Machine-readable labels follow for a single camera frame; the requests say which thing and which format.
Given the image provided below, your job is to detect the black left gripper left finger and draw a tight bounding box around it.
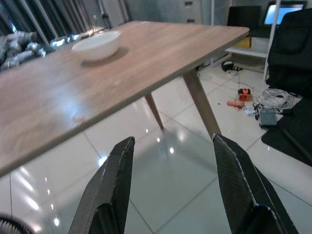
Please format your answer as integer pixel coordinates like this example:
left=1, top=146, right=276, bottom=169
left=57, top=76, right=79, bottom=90
left=70, top=136, right=136, bottom=234

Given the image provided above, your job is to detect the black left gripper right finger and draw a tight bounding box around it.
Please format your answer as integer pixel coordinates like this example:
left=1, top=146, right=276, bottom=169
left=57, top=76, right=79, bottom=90
left=211, top=133, right=300, bottom=234

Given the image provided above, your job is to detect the black floor mat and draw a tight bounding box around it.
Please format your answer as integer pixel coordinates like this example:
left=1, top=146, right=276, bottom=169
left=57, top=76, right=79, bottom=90
left=261, top=97, right=312, bottom=168

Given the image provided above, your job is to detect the grey flat device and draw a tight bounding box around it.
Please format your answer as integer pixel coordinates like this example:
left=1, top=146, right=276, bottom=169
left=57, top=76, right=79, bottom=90
left=258, top=108, right=278, bottom=128

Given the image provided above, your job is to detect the white blister pack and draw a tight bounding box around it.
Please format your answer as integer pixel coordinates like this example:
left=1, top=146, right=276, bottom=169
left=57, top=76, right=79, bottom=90
left=242, top=105, right=257, bottom=117

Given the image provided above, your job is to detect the orange cylinder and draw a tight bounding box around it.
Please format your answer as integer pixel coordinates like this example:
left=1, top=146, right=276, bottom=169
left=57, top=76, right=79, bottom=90
left=227, top=100, right=245, bottom=110

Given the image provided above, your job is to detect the tapered light wooden table leg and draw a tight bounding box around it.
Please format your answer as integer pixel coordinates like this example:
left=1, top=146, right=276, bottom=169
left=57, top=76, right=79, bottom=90
left=182, top=70, right=222, bottom=141
left=144, top=93, right=165, bottom=130

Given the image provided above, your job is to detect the black and white floor device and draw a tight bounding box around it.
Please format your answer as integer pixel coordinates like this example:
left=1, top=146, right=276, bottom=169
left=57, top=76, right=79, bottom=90
left=221, top=60, right=243, bottom=74

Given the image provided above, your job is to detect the white bowl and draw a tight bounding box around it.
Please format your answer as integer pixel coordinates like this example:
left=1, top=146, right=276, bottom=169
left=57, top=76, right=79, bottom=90
left=71, top=30, right=121, bottom=61

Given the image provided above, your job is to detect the yellow box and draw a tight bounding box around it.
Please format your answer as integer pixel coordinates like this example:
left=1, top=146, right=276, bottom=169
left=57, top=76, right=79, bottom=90
left=234, top=36, right=252, bottom=48

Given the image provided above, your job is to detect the black office chair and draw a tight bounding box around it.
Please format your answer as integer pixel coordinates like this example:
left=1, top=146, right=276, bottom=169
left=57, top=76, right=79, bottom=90
left=265, top=8, right=312, bottom=98

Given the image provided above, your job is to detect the black framed lit monitor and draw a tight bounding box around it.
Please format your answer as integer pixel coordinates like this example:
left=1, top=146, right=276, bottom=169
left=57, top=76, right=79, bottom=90
left=263, top=0, right=308, bottom=26

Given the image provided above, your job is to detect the grey drawer cabinet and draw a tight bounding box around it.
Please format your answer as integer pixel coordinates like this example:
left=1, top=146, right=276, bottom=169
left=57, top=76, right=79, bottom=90
left=177, top=0, right=204, bottom=24

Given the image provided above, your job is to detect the white cable bundle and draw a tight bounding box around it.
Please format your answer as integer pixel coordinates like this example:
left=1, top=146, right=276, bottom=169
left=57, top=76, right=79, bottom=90
left=256, top=88, right=297, bottom=114

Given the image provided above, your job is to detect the white shelf frame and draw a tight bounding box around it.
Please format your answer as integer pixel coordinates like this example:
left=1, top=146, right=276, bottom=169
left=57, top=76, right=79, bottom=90
left=225, top=0, right=281, bottom=81

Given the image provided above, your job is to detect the silver foil duct pile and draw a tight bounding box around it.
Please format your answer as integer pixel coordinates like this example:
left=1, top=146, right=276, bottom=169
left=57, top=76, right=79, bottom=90
left=0, top=31, right=56, bottom=72

